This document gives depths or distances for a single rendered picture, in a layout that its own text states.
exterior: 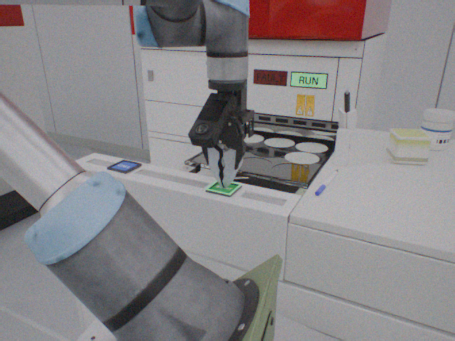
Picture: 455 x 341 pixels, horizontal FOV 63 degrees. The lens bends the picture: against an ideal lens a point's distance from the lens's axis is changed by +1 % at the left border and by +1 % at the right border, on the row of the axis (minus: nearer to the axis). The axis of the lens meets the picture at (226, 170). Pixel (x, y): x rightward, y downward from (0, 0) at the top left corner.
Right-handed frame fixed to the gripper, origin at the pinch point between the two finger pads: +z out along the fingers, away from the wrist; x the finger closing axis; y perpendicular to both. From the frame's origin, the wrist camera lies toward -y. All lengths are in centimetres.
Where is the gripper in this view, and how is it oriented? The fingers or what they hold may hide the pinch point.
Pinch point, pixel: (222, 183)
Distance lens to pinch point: 73.6
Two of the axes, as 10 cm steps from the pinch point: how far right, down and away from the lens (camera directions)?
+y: 4.5, -3.4, 8.2
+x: -8.9, -1.7, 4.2
